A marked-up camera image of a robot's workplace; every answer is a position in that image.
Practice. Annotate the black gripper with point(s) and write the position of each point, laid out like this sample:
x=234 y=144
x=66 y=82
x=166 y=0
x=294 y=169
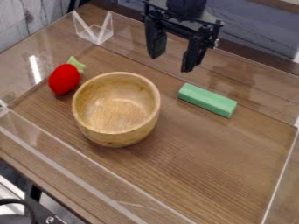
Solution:
x=184 y=17

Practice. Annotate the clear acrylic tray wall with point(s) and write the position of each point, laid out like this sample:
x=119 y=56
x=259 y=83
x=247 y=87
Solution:
x=84 y=186

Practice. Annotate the black table leg bracket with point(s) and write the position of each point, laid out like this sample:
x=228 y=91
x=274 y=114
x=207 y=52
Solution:
x=44 y=216

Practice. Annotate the green rectangular block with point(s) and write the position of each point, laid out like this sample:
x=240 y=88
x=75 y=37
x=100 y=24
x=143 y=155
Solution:
x=207 y=100

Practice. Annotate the wooden bowl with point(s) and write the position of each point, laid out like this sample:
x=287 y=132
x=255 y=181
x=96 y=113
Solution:
x=116 y=108

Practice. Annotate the clear acrylic corner bracket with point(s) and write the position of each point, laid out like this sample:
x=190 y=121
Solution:
x=94 y=33

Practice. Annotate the red plush strawberry toy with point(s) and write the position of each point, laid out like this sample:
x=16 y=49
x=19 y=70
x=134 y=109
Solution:
x=66 y=76

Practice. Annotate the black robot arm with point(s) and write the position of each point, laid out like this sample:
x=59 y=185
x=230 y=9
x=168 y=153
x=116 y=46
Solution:
x=183 y=18

